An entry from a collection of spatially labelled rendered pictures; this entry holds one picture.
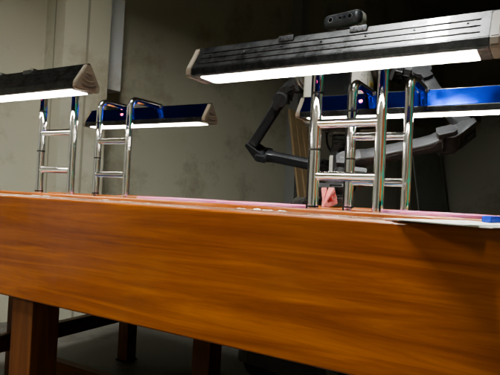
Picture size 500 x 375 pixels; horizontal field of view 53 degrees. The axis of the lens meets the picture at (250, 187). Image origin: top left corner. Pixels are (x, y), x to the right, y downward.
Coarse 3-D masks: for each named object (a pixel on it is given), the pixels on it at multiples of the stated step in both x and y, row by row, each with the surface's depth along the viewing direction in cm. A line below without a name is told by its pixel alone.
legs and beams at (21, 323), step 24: (24, 312) 92; (48, 312) 93; (0, 336) 178; (24, 336) 91; (48, 336) 94; (120, 336) 233; (24, 360) 91; (48, 360) 94; (120, 360) 232; (192, 360) 142; (216, 360) 142
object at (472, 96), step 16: (336, 96) 155; (400, 96) 144; (416, 96) 142; (432, 96) 140; (448, 96) 137; (464, 96) 135; (480, 96) 133; (496, 96) 131; (304, 112) 157; (336, 112) 152; (368, 112) 147; (400, 112) 142; (416, 112) 140; (432, 112) 138
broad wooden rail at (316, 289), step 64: (0, 256) 94; (64, 256) 85; (128, 256) 78; (192, 256) 72; (256, 256) 66; (320, 256) 62; (384, 256) 58; (448, 256) 54; (128, 320) 77; (192, 320) 71; (256, 320) 66; (320, 320) 61; (384, 320) 58; (448, 320) 54
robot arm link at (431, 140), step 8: (440, 128) 178; (448, 128) 177; (456, 128) 176; (424, 136) 182; (432, 136) 180; (440, 136) 177; (392, 144) 184; (400, 144) 183; (416, 144) 181; (424, 144) 180; (432, 144) 179; (440, 144) 179; (360, 152) 185; (368, 152) 185; (392, 152) 182; (400, 152) 181; (416, 152) 181; (424, 152) 181; (432, 152) 181; (440, 152) 181; (360, 160) 184; (368, 160) 184; (392, 160) 184
